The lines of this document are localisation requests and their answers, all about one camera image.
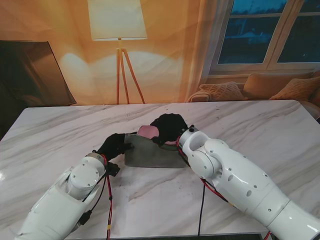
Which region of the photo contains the floor lamp with tripod legs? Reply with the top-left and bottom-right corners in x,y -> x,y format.
87,0 -> 148,105

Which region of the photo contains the cream knitted cushion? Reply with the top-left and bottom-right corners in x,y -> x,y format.
199,81 -> 248,102

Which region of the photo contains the orange knitted cushion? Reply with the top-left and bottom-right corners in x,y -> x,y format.
269,76 -> 320,101

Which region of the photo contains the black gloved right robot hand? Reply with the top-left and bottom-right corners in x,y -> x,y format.
149,113 -> 188,146

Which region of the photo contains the beige sofa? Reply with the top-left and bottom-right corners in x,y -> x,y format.
234,69 -> 320,121

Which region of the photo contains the red black left arm cable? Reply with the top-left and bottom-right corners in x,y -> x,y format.
74,154 -> 114,240

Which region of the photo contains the grey felt zip pouch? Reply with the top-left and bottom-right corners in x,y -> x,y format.
124,133 -> 191,169

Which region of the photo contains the beige throw blanket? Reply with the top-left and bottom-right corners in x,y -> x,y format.
187,89 -> 213,103

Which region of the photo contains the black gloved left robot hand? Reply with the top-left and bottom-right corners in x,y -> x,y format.
96,133 -> 135,163

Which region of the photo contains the dark flat screen panel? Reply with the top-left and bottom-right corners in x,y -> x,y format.
0,39 -> 77,107

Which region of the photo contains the pink paper document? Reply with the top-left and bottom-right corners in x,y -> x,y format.
137,125 -> 177,146

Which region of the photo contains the red black arm cable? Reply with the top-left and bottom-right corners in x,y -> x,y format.
74,154 -> 114,240
174,139 -> 273,240

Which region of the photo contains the white framed window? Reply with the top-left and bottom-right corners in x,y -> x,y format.
208,0 -> 320,76

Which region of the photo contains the red black right arm cable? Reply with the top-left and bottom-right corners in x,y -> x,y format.
174,139 -> 273,240

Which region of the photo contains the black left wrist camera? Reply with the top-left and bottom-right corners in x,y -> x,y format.
106,162 -> 121,178

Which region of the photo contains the sheer cream curtain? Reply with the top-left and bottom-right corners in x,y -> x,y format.
183,0 -> 235,102

